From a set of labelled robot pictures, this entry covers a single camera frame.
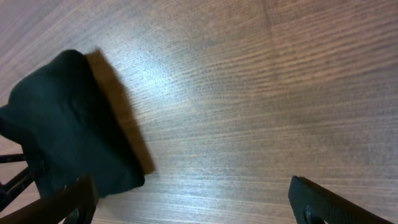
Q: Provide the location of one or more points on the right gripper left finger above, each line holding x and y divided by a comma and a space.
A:
76, 203

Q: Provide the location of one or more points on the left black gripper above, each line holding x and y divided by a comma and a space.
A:
14, 187

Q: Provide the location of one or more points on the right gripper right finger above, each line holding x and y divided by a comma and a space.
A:
312, 203

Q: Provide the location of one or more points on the black t-shirt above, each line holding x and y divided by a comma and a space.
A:
66, 126

